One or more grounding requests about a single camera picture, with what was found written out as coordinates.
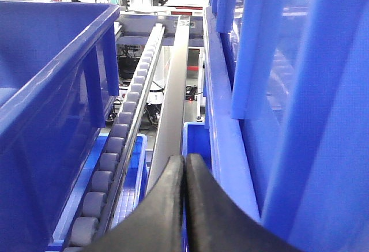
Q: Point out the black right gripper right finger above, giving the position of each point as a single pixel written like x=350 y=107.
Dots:
x=214 y=222

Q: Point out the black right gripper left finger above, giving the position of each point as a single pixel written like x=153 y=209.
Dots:
x=156 y=223

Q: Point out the lower blue bin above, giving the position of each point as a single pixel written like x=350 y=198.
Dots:
x=195 y=140

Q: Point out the blue bin with red items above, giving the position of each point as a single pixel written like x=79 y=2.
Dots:
x=287 y=114

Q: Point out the empty blue bin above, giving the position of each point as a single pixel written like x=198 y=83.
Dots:
x=59 y=78

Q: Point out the roller conveyor track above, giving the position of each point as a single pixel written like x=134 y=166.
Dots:
x=95 y=212

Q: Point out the stainless steel rack frame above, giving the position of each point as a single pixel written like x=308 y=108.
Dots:
x=169 y=134

